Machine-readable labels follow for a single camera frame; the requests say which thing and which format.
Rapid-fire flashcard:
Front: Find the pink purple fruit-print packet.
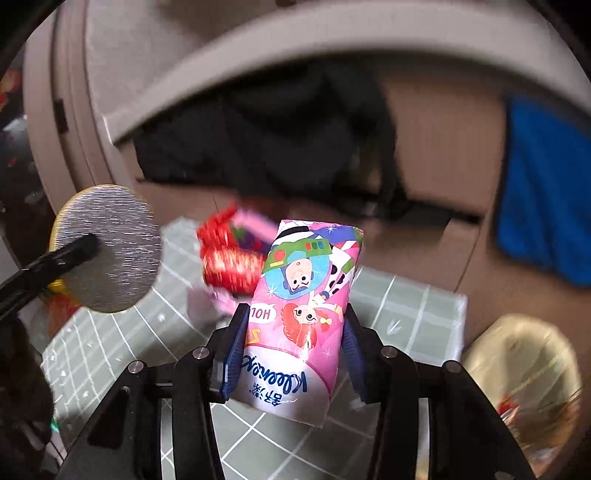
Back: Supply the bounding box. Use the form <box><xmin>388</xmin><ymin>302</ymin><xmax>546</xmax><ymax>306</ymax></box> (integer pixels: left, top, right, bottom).
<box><xmin>228</xmin><ymin>208</ymin><xmax>280</xmax><ymax>254</ymax></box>

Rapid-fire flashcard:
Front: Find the green grid tablecloth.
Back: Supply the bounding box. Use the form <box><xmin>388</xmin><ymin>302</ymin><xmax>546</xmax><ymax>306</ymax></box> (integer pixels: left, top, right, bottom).
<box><xmin>41</xmin><ymin>217</ymin><xmax>468</xmax><ymax>480</ymax></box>

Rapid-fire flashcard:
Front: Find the pink white candy wrapper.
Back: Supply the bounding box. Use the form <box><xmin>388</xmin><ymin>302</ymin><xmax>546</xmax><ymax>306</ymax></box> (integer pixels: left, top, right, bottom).
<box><xmin>187</xmin><ymin>284</ymin><xmax>236</xmax><ymax>333</ymax></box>

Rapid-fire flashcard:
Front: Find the blue towel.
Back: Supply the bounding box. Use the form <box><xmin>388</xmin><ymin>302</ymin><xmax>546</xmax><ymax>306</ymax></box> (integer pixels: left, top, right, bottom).
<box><xmin>496</xmin><ymin>95</ymin><xmax>591</xmax><ymax>291</ymax></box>

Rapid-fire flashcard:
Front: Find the round silver snack wrapper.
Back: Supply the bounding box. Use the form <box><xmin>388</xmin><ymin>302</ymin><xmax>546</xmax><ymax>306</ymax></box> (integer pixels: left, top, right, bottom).
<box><xmin>48</xmin><ymin>185</ymin><xmax>163</xmax><ymax>315</ymax></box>

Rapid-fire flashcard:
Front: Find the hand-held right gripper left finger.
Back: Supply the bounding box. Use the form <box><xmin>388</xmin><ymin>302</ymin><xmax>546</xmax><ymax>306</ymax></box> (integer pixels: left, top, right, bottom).
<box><xmin>60</xmin><ymin>302</ymin><xmax>252</xmax><ymax>480</ymax></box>

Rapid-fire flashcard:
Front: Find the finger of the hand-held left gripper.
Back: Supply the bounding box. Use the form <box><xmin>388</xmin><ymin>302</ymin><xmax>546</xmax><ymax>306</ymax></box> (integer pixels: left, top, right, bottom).
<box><xmin>0</xmin><ymin>234</ymin><xmax>99</xmax><ymax>317</ymax></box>

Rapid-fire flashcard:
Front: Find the trash bin with yellow bag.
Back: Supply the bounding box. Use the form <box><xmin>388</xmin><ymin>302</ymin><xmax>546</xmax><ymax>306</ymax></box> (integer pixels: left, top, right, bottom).
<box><xmin>462</xmin><ymin>314</ymin><xmax>585</xmax><ymax>467</ymax></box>

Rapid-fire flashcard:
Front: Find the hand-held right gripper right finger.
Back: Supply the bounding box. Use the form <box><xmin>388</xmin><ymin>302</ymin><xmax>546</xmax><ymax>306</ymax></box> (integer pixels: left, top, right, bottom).
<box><xmin>344</xmin><ymin>305</ymin><xmax>536</xmax><ymax>480</ymax></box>

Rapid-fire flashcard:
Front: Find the red foil wrapper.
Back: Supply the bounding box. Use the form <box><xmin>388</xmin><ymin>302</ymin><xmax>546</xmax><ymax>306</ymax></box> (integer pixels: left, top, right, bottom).
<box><xmin>196</xmin><ymin>205</ymin><xmax>238</xmax><ymax>250</ymax></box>

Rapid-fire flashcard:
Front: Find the black hanging cloth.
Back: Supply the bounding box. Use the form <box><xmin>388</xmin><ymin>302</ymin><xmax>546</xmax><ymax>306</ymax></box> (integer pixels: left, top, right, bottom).
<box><xmin>134</xmin><ymin>60</ymin><xmax>481</xmax><ymax>222</ymax></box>

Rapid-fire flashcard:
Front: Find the pink cartoon tissue pack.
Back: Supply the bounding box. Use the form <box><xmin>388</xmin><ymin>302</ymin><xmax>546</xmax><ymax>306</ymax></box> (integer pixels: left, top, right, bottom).
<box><xmin>229</xmin><ymin>219</ymin><xmax>365</xmax><ymax>428</ymax></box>

